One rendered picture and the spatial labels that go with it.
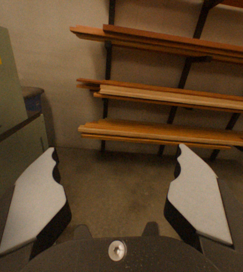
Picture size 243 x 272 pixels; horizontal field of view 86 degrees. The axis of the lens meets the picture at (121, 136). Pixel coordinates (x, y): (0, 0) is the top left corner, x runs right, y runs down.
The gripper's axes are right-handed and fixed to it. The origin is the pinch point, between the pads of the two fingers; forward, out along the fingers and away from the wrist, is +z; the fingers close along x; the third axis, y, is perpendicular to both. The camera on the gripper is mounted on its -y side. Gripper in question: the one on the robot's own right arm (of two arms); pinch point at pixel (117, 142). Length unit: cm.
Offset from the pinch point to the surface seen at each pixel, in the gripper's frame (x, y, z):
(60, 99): -80, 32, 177
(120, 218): -1, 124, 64
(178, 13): 70, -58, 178
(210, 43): 82, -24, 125
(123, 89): 6, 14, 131
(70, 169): -67, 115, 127
